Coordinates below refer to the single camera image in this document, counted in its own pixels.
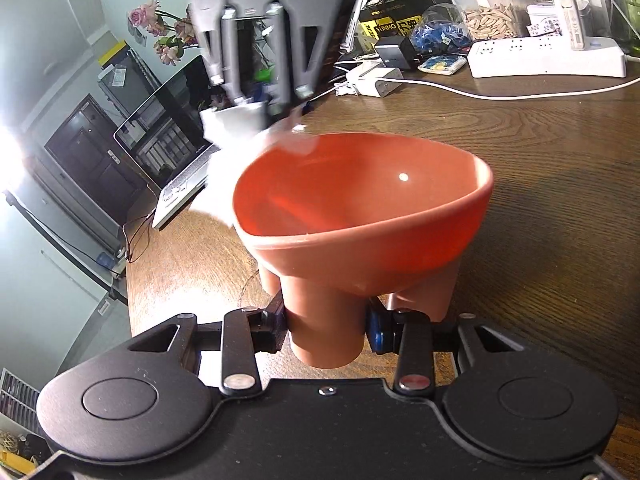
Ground white tissue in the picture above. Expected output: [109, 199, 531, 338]
[191, 99, 322, 227]

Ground white plug-in charger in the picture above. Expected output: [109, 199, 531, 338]
[549, 0, 587, 52]

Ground black cabinet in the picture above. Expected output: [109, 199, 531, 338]
[44, 92, 127, 227]

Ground pink flower bouquet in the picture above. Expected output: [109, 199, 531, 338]
[127, 0, 202, 67]

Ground black power adapter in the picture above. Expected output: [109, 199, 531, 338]
[373, 35, 419, 69]

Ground black light stand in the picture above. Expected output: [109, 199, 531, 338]
[2, 189, 127, 307]

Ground white power adapter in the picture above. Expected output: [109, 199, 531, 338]
[372, 67, 405, 99]
[345, 62, 396, 92]

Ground white charging cable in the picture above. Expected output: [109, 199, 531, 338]
[320, 67, 640, 102]

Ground yellow and black box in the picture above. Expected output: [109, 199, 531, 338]
[357, 0, 434, 52]

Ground clear container of wooden pieces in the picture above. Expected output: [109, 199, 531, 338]
[442, 0, 540, 42]

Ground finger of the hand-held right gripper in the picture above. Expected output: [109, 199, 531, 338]
[192, 5, 252, 112]
[266, 2, 344, 117]

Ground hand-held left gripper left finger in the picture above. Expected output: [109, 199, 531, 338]
[115, 305, 290, 397]

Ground thin black cable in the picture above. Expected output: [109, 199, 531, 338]
[122, 209, 162, 266]

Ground woven basket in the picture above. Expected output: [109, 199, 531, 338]
[0, 430, 32, 457]

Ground blue yellow tissue packet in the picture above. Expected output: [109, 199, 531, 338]
[417, 54, 469, 76]

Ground silver laptop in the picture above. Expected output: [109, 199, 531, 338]
[114, 55, 224, 231]

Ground blue plastic bag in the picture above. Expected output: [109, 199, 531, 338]
[410, 4, 474, 54]

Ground green bottle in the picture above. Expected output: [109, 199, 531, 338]
[612, 0, 640, 57]

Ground patterned tin box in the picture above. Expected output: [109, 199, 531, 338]
[527, 4, 564, 39]

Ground white power strip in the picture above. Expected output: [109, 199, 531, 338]
[467, 35, 629, 79]

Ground orange footed bowl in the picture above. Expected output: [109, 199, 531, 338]
[232, 131, 496, 369]

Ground metal cabinet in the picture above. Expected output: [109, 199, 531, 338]
[97, 42, 162, 112]

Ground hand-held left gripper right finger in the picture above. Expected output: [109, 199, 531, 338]
[366, 302, 532, 398]

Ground white drawer cabinet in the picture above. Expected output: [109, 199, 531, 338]
[0, 367, 42, 437]

